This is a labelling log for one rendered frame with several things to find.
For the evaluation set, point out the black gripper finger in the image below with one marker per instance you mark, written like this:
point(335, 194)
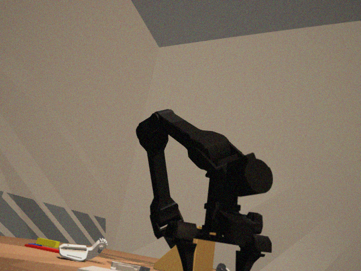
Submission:
point(186, 252)
point(245, 260)

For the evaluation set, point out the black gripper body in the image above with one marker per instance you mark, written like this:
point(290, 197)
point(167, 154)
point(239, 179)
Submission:
point(187, 232)

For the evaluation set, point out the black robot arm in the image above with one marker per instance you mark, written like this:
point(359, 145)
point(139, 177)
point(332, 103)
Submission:
point(230, 172)

